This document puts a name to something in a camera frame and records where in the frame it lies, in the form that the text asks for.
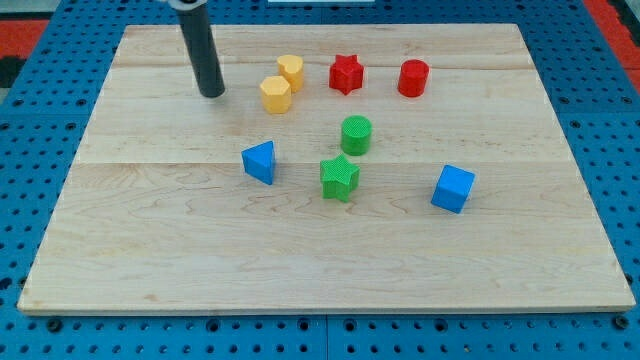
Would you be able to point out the blue triangle block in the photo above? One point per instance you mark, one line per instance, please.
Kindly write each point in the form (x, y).
(259, 162)

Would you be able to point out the yellow hexagon block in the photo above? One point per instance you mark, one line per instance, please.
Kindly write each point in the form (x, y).
(275, 94)

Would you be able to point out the green star block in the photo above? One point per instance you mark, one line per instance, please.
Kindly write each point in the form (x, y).
(339, 177)

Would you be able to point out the light wooden board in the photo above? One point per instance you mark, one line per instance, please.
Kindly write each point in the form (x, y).
(158, 217)

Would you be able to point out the green cylinder block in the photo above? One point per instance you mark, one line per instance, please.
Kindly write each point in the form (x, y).
(356, 131)

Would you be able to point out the red star block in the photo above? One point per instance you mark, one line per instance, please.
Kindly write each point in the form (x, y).
(346, 73)

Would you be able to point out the yellow heart block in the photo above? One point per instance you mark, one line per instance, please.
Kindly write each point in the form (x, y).
(291, 67)

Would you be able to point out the blue cube block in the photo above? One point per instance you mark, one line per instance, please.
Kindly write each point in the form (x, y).
(453, 188)

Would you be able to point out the red cylinder block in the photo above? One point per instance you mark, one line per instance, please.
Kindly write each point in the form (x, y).
(413, 78)

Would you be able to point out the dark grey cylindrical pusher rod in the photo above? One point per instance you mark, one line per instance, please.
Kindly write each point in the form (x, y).
(200, 44)

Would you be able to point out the silver rod mount collar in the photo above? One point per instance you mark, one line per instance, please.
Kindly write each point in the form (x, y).
(185, 5)

